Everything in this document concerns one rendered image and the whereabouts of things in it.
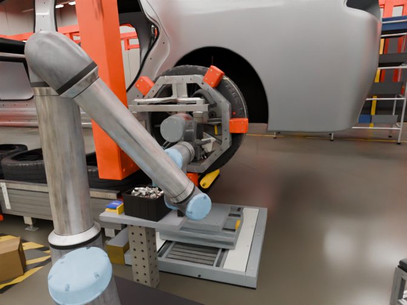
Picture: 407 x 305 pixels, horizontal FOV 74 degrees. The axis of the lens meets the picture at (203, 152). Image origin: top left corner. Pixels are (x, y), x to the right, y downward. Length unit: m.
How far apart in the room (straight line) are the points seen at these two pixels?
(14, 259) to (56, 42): 1.51
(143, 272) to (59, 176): 0.87
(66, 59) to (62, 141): 0.24
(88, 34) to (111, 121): 1.04
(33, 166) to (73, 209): 1.69
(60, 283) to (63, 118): 0.41
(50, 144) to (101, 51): 0.91
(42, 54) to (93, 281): 0.54
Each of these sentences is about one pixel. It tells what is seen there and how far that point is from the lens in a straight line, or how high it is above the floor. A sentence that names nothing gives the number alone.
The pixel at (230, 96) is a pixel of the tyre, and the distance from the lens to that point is 1.50.
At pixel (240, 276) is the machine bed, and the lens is 1.59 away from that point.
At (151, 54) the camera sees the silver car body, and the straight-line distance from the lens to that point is 2.11.
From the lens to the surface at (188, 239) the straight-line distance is 1.79.
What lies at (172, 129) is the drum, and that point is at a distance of 1.38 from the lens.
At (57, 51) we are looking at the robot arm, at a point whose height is 1.15.
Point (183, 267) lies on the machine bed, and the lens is 1.67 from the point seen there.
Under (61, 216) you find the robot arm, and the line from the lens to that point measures 0.90.
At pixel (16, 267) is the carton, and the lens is 2.03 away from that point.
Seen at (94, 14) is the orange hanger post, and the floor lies 1.45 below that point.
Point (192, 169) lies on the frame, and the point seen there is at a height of 0.60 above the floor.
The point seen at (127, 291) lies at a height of 0.30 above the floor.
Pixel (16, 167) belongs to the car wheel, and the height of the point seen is 0.48.
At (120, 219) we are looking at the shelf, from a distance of 1.42.
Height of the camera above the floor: 1.07
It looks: 14 degrees down
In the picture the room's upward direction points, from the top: 2 degrees counter-clockwise
